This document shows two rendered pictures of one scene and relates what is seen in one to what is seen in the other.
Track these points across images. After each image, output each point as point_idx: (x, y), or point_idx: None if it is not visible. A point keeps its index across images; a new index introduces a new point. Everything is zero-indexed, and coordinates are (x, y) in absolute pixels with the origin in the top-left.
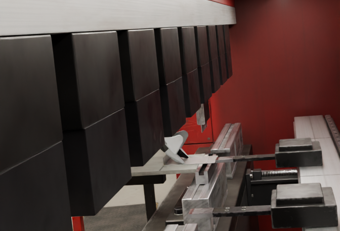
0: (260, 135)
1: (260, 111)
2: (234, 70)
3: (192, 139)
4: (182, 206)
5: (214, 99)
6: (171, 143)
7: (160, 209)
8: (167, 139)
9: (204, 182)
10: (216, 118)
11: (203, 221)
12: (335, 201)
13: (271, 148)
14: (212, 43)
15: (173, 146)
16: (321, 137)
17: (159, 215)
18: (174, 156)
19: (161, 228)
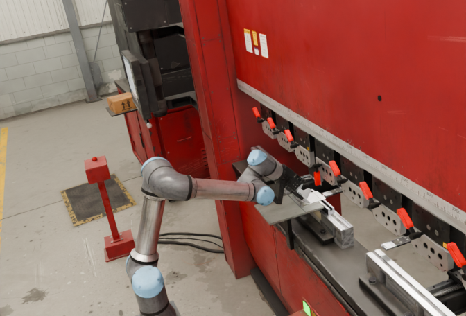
0: (267, 148)
1: (266, 135)
2: (250, 113)
3: (227, 159)
4: (341, 233)
5: (239, 133)
6: (304, 193)
7: (292, 227)
8: (301, 192)
9: (332, 213)
10: (241, 143)
11: (350, 238)
12: None
13: (273, 154)
14: None
15: (305, 195)
16: None
17: (298, 232)
18: (306, 200)
19: (315, 242)
